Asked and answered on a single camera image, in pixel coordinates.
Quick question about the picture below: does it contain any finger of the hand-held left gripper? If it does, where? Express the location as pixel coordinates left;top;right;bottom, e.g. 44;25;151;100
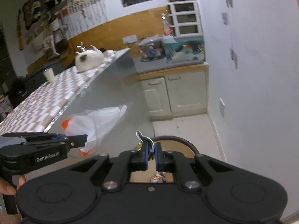
2;133;63;139
23;134;88;149

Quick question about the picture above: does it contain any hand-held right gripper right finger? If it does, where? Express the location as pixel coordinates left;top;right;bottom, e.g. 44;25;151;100
155;142;234;190

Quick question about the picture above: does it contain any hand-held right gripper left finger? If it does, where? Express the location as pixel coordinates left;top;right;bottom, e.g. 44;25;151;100
68;142;150;190

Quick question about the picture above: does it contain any white orange plastic bag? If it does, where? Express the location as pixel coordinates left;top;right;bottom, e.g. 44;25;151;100
62;105;128;157

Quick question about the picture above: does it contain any brown rimmed beige trash bin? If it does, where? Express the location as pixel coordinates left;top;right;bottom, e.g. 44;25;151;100
130;135;200;184

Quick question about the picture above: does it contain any person's left hand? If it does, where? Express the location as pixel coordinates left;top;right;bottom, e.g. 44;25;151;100
0;175;26;196

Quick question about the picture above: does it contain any checkered tablecloth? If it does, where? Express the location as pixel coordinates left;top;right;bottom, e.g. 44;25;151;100
0;48;130;136

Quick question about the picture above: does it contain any black countertop appliance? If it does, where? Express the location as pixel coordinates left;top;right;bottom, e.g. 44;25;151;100
5;58;63;108

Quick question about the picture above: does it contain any narrow cream cabinet door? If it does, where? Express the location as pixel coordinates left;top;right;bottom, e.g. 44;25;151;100
141;78;171;116

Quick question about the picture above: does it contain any white baseboard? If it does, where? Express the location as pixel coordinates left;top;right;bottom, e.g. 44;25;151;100
207;112;227;162

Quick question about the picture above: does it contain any white paper cup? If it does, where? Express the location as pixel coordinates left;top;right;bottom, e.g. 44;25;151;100
43;67;56;83

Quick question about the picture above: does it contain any metal sided kitchen island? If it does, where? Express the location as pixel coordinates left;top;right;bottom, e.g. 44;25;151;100
45;49;155;159

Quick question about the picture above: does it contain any cream floor cabinet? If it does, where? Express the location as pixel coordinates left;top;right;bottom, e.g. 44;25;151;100
133;57;210;122

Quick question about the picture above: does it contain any wide cream cabinet door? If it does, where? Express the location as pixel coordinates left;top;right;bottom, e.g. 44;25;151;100
165;71;207;114

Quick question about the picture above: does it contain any white ceramic teapot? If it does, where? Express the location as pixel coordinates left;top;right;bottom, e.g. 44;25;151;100
75;45;105;73

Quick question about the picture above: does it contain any pile of countertop clutter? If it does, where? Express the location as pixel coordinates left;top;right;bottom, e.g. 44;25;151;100
138;36;168;63

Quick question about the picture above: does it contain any white wall socket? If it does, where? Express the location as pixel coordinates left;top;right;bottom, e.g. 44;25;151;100
219;98;226;118

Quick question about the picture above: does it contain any white wall chart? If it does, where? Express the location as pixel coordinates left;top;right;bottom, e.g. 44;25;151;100
62;0;108;41

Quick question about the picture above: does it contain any dark wall hanging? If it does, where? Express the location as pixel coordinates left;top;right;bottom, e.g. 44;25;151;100
17;0;63;31

